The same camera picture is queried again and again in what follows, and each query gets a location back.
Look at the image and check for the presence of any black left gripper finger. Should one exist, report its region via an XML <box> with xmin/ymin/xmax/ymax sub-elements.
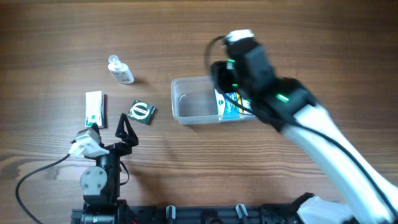
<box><xmin>90</xmin><ymin>123</ymin><xmax>101</xmax><ymax>144</ymax></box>
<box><xmin>115</xmin><ymin>113</ymin><xmax>139</xmax><ymax>146</ymax></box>

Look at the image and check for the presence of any white green medicine box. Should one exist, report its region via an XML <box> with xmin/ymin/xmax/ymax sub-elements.
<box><xmin>85</xmin><ymin>91</ymin><xmax>105</xmax><ymax>128</ymax></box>

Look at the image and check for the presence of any blue yellow VapoDrops box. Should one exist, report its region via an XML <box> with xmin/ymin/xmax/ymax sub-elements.
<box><xmin>215</xmin><ymin>90</ymin><xmax>249</xmax><ymax>120</ymax></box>

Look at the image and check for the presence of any clear plastic container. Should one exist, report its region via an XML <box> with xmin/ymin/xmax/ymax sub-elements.
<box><xmin>171</xmin><ymin>77</ymin><xmax>256</xmax><ymax>125</ymax></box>

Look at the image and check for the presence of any white blue medicine box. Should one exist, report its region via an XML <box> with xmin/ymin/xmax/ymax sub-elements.
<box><xmin>241</xmin><ymin>98</ymin><xmax>252</xmax><ymax>115</ymax></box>

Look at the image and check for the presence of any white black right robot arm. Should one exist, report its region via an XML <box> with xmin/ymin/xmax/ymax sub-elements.
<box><xmin>204</xmin><ymin>36</ymin><xmax>397</xmax><ymax>223</ymax></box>

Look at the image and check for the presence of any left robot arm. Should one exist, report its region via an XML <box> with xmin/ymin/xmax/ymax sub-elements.
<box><xmin>71</xmin><ymin>113</ymin><xmax>139</xmax><ymax>224</ymax></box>

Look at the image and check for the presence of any dark green square sachet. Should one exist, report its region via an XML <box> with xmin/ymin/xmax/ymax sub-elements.
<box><xmin>127</xmin><ymin>100</ymin><xmax>156</xmax><ymax>125</ymax></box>

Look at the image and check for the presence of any white lotion bottle clear cap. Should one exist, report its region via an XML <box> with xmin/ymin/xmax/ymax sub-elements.
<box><xmin>108</xmin><ymin>55</ymin><xmax>134</xmax><ymax>84</ymax></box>

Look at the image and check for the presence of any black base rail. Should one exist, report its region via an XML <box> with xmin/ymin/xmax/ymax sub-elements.
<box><xmin>71</xmin><ymin>203</ymin><xmax>301</xmax><ymax>224</ymax></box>

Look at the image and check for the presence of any black left camera cable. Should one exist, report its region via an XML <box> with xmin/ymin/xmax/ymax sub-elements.
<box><xmin>15</xmin><ymin>153</ymin><xmax>72</xmax><ymax>224</ymax></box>

